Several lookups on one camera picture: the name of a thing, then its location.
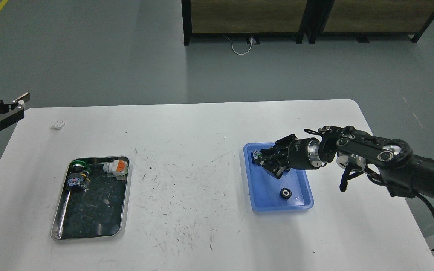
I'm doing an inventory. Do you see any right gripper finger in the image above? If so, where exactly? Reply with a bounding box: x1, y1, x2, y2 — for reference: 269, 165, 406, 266
259, 159, 290, 179
259, 134, 298, 161

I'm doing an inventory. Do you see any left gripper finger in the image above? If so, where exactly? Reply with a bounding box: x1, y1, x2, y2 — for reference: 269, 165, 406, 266
0, 92, 31, 131

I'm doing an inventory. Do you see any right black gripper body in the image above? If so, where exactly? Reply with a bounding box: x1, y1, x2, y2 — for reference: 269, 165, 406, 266
288, 138, 322, 170

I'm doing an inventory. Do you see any black gear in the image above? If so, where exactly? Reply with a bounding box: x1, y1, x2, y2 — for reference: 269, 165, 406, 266
280, 187, 292, 199

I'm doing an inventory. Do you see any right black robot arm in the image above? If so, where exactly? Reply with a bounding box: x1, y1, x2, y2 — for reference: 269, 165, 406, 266
251, 126, 434, 220

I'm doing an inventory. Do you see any blue plastic tray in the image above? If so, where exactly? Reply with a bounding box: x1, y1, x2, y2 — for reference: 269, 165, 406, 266
243, 143, 315, 212

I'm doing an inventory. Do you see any silver metal tray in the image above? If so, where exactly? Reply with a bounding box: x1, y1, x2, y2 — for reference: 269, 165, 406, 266
50, 156, 131, 241

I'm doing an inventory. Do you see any small white plastic part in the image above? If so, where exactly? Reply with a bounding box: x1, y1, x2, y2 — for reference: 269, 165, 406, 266
51, 120, 66, 130

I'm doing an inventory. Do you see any left wooden cabinet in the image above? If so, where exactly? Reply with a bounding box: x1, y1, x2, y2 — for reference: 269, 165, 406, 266
181, 0, 315, 45

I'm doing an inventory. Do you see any wooden cabinet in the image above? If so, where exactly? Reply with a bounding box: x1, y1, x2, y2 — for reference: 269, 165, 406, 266
307, 0, 434, 44
181, 0, 315, 45

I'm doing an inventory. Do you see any right wooden cabinet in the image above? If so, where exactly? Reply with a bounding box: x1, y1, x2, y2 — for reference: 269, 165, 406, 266
307, 0, 434, 44

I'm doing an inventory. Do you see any red push button switch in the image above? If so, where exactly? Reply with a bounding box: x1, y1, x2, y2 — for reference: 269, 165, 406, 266
251, 150, 262, 165

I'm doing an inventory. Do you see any green push button switch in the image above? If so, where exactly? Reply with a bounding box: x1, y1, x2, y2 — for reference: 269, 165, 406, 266
65, 160, 91, 192

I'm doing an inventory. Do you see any white power cable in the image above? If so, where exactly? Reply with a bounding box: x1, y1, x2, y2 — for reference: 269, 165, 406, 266
223, 35, 258, 55

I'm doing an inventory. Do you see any orange white switch component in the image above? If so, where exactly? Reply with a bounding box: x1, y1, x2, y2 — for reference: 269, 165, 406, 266
103, 160, 128, 177

